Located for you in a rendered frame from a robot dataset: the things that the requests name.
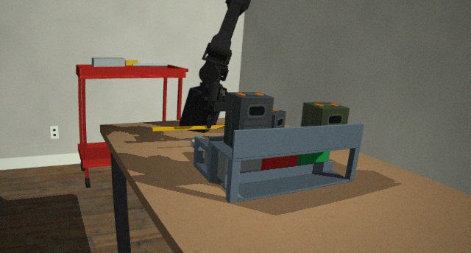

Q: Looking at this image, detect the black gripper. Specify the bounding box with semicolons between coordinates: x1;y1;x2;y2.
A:
192;81;226;128

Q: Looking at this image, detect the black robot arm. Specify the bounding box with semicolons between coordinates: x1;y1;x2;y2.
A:
199;0;251;101

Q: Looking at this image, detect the yellow bar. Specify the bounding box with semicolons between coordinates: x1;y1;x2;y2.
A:
152;125;224;131

